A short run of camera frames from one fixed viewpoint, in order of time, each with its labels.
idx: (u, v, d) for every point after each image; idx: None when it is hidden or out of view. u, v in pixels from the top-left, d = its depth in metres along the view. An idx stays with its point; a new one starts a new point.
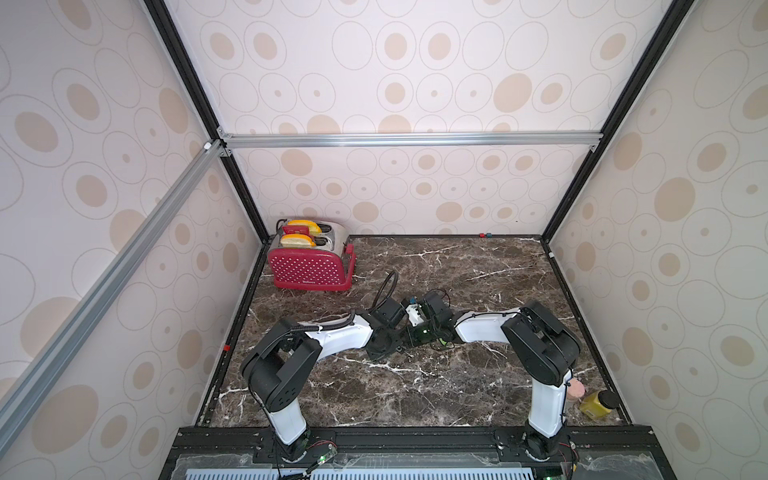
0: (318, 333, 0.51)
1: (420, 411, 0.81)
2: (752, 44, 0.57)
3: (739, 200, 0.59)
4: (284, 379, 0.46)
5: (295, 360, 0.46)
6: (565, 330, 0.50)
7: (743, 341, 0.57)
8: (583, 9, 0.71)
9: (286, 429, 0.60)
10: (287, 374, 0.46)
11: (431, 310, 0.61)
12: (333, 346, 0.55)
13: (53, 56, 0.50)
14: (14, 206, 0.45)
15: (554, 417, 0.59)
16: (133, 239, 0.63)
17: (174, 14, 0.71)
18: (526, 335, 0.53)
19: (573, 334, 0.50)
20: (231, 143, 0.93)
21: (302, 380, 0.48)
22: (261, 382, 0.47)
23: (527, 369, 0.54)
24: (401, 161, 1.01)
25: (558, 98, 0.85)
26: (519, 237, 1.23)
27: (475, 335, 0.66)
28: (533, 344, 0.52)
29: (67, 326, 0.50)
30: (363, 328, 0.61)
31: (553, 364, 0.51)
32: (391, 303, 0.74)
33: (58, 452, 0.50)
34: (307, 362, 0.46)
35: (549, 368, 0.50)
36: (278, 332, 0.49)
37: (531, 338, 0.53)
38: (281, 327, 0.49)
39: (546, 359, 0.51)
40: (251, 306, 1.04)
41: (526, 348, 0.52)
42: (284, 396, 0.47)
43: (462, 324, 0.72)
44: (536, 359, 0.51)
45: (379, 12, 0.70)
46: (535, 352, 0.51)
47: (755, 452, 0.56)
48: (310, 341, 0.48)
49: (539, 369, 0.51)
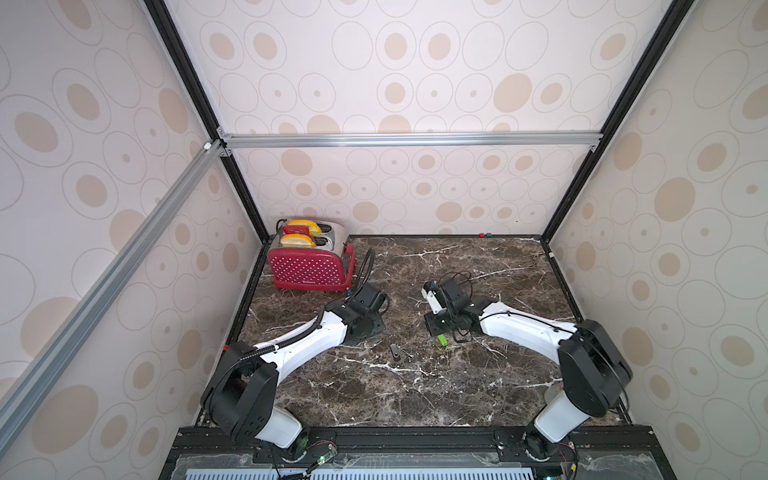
0: (276, 352, 0.47)
1: (420, 411, 0.81)
2: (752, 44, 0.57)
3: (739, 200, 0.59)
4: (243, 411, 0.42)
5: (252, 388, 0.42)
6: (620, 361, 0.48)
7: (744, 341, 0.57)
8: (583, 10, 0.72)
9: (279, 439, 0.60)
10: (244, 407, 0.42)
11: (448, 296, 0.70)
12: (300, 357, 0.50)
13: (53, 56, 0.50)
14: (15, 207, 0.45)
15: (571, 429, 0.57)
16: (133, 240, 0.63)
17: (174, 14, 0.71)
18: (589, 367, 0.45)
19: (626, 364, 0.48)
20: (231, 144, 0.93)
21: (266, 406, 0.45)
22: (224, 415, 0.43)
23: (568, 394, 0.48)
24: (401, 161, 1.01)
25: (558, 98, 0.85)
26: (519, 237, 1.23)
27: (506, 335, 0.59)
28: (593, 377, 0.45)
29: (66, 326, 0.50)
30: (334, 327, 0.56)
31: (604, 398, 0.45)
32: (368, 289, 0.68)
33: (59, 452, 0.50)
34: (262, 392, 0.42)
35: (602, 403, 0.45)
36: (230, 360, 0.44)
37: (591, 371, 0.45)
38: (233, 354, 0.45)
39: (603, 394, 0.45)
40: (251, 307, 1.02)
41: (579, 377, 0.45)
42: (252, 424, 0.44)
43: (496, 321, 0.61)
44: (589, 392, 0.45)
45: (379, 11, 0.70)
46: (593, 388, 0.45)
47: (755, 452, 0.56)
48: (264, 366, 0.44)
49: (586, 399, 0.47)
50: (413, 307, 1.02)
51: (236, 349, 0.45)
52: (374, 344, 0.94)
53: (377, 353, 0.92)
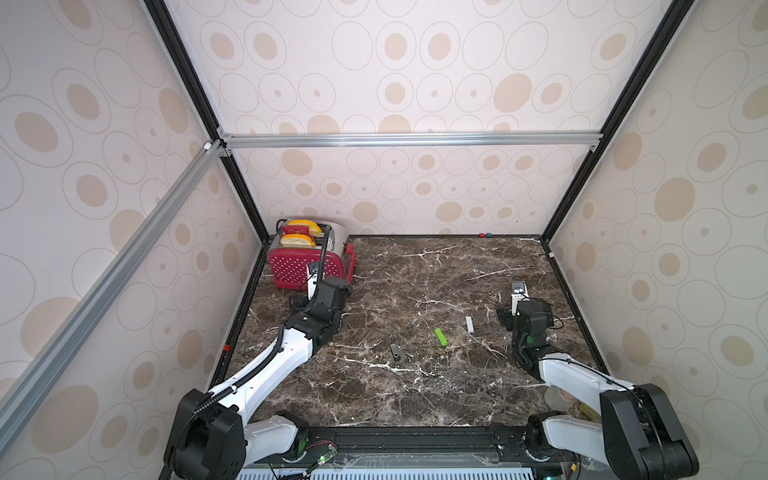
0: (235, 392, 0.44)
1: (419, 411, 0.81)
2: (752, 44, 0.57)
3: (740, 200, 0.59)
4: (211, 461, 0.39)
5: (215, 438, 0.39)
6: (680, 439, 0.42)
7: (744, 341, 0.57)
8: (583, 9, 0.71)
9: (277, 445, 0.60)
10: (212, 455, 0.39)
11: (528, 328, 0.69)
12: (266, 385, 0.48)
13: (53, 56, 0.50)
14: (14, 206, 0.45)
15: (577, 453, 0.58)
16: (133, 239, 0.63)
17: (174, 14, 0.71)
18: (631, 427, 0.43)
19: (691, 450, 0.42)
20: (231, 144, 0.93)
21: (236, 449, 0.42)
22: (193, 469, 0.40)
23: (610, 451, 0.46)
24: (401, 161, 1.01)
25: (558, 98, 0.85)
26: (519, 237, 1.23)
27: (558, 379, 0.60)
28: (631, 435, 0.42)
29: (68, 325, 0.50)
30: (297, 343, 0.54)
31: (644, 466, 0.41)
32: (327, 290, 0.62)
33: (59, 453, 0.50)
34: (225, 438, 0.39)
35: (637, 465, 0.42)
36: (187, 411, 0.41)
37: (632, 429, 0.43)
38: (188, 404, 0.41)
39: (639, 456, 0.41)
40: (251, 307, 1.02)
41: (619, 431, 0.44)
42: (226, 470, 0.41)
43: (554, 365, 0.61)
44: (625, 450, 0.43)
45: (379, 12, 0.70)
46: (628, 444, 0.42)
47: (756, 452, 0.56)
48: (224, 412, 0.41)
49: (624, 459, 0.44)
50: (413, 307, 1.02)
51: (191, 398, 0.42)
52: (374, 344, 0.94)
53: (377, 353, 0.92)
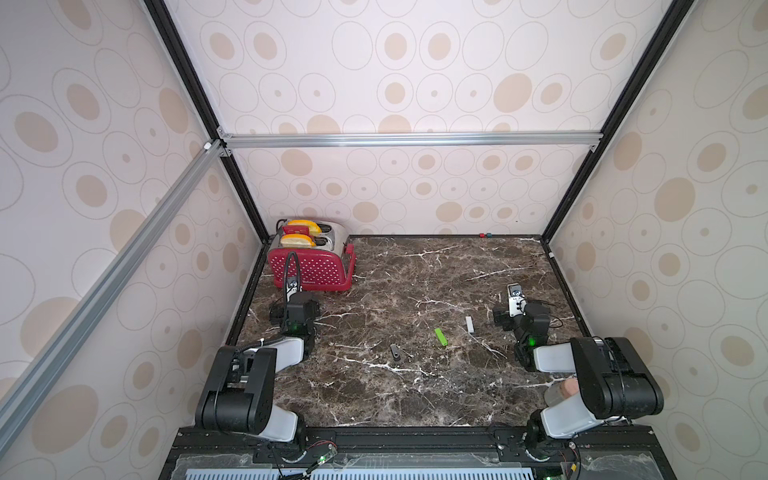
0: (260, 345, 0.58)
1: (420, 411, 0.81)
2: (752, 44, 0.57)
3: (739, 200, 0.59)
4: (255, 389, 0.45)
5: (257, 367, 0.47)
6: (644, 376, 0.47)
7: (744, 341, 0.57)
8: (583, 9, 0.71)
9: (280, 431, 0.59)
10: (255, 385, 0.45)
11: (531, 330, 0.75)
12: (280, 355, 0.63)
13: (52, 55, 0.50)
14: (14, 207, 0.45)
15: (572, 433, 0.58)
16: (133, 240, 0.63)
17: (174, 14, 0.71)
18: (596, 359, 0.50)
19: (655, 385, 0.46)
20: (231, 144, 0.93)
21: (269, 390, 0.47)
22: (230, 411, 0.43)
23: (583, 394, 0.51)
24: (401, 161, 1.01)
25: (558, 99, 0.86)
26: (519, 237, 1.23)
27: (547, 364, 0.66)
28: (596, 364, 0.49)
29: (67, 325, 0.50)
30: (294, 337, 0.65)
31: (608, 389, 0.46)
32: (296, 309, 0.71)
33: (58, 453, 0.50)
34: (267, 368, 0.47)
35: (604, 392, 0.46)
36: (225, 359, 0.47)
37: (597, 361, 0.49)
38: (224, 357, 0.47)
39: (604, 381, 0.47)
40: (251, 307, 1.02)
41: (587, 365, 0.49)
42: (260, 411, 0.44)
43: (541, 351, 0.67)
44: (593, 381, 0.48)
45: (379, 12, 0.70)
46: (593, 370, 0.48)
47: (755, 452, 0.56)
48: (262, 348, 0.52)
49: (593, 394, 0.48)
50: (413, 307, 1.02)
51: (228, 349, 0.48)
52: (374, 344, 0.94)
53: (377, 353, 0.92)
